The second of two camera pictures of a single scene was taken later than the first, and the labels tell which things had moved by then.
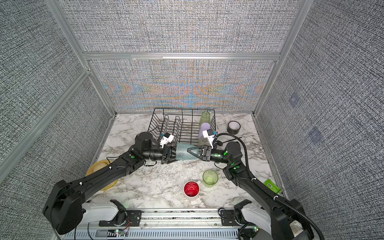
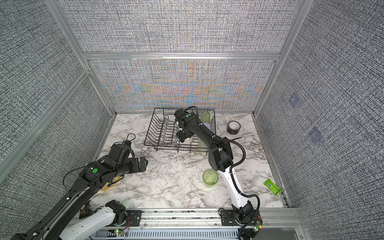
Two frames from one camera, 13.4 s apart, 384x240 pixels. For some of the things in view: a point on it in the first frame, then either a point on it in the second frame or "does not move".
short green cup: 210,178 does not move
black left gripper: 166,157 → 137,167
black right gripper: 206,154 → 181,136
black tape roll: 233,127 does not move
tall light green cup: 205,118 does not move
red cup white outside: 191,189 → 188,140
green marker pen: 270,184 does not move
